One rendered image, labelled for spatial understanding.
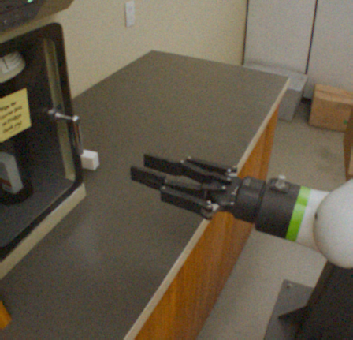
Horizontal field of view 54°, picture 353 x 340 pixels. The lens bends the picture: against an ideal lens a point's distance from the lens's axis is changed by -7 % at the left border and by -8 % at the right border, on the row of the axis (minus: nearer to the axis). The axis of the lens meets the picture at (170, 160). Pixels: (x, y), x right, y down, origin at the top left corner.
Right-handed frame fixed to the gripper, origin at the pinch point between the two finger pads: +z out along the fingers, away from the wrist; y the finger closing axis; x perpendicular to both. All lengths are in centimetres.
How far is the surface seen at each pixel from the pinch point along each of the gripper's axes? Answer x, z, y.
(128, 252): 20.5, 4.5, 4.0
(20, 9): -30.5, 16.9, 9.9
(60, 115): -6.3, 21.7, -0.3
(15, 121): -10.2, 22.5, 10.6
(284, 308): 111, -33, -63
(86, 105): 19, 55, -47
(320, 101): 83, -17, -249
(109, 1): -13, 66, -81
